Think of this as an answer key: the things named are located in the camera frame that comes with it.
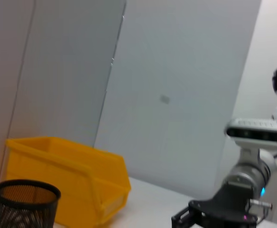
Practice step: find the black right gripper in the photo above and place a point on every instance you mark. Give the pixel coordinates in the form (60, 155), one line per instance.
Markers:
(224, 209)

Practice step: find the black mesh pen holder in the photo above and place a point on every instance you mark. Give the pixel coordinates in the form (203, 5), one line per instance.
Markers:
(22, 209)

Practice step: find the yellow plastic bin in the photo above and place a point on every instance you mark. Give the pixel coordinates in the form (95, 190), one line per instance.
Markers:
(69, 178)

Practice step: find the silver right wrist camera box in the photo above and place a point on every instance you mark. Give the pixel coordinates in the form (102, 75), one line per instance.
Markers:
(254, 133)

